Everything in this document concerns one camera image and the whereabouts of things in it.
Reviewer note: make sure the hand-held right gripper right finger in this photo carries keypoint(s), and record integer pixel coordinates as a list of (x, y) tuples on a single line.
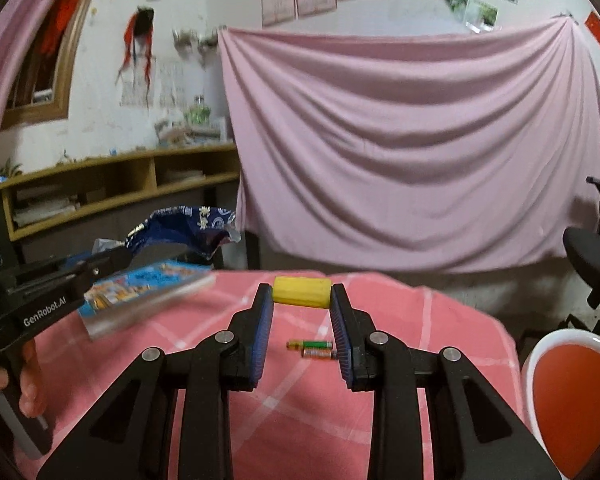
[(341, 330)]

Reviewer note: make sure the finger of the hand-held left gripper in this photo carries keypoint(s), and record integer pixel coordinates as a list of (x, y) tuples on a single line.
[(145, 255)]

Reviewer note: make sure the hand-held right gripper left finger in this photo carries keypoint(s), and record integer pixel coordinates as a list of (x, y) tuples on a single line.
[(260, 330)]

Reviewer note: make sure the blue cartoon snack packet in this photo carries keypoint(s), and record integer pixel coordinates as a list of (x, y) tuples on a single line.
[(145, 290)]

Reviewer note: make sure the yellow sponge block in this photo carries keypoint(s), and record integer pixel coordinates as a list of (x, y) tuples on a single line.
[(301, 292)]

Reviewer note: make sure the red bucket with white rim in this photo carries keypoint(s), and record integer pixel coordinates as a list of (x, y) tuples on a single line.
[(575, 400)]

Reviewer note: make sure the person's left hand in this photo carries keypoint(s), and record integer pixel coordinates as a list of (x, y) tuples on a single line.
[(32, 380)]

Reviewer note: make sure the dark blue snack bag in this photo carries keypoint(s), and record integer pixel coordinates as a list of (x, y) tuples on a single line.
[(180, 230)]

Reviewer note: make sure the pink checked tablecloth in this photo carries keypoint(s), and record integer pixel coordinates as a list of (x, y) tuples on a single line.
[(290, 420)]

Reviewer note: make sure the pile of papers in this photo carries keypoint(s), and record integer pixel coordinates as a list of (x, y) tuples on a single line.
[(190, 132)]

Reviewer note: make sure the green jar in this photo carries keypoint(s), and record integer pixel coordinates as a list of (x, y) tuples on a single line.
[(198, 112)]

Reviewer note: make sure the pink hanging cloth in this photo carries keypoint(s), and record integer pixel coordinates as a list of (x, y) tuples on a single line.
[(405, 150)]

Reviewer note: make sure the pink curtain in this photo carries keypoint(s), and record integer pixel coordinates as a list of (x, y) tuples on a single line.
[(10, 50)]

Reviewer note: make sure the black office chair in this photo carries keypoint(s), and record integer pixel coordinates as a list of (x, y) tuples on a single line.
[(590, 255)]

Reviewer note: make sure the wooden wall shelf unit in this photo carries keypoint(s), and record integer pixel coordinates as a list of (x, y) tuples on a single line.
[(130, 160)]

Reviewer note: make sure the white wall calendar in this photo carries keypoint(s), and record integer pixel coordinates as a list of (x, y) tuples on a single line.
[(155, 85)]

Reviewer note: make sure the wooden window frame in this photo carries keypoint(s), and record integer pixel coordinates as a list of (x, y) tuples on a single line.
[(72, 60)]

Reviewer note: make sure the grey wall hooks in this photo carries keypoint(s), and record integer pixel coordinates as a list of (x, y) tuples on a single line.
[(195, 42)]

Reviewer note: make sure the red hanging wall decoration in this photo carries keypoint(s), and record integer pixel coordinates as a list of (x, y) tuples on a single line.
[(140, 35)]

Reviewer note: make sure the green wall photos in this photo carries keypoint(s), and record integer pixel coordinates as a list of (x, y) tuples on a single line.
[(472, 10)]

